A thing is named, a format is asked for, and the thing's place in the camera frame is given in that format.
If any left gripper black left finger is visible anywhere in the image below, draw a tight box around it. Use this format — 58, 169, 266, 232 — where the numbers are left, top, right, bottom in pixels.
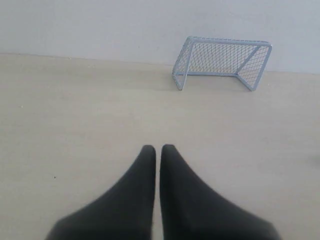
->
46, 145, 156, 240

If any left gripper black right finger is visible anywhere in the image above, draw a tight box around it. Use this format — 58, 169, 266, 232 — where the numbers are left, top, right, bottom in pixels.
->
159, 144, 281, 240

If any white mini soccer goal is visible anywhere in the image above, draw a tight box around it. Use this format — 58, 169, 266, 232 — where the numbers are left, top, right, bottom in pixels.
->
171, 36, 273, 92

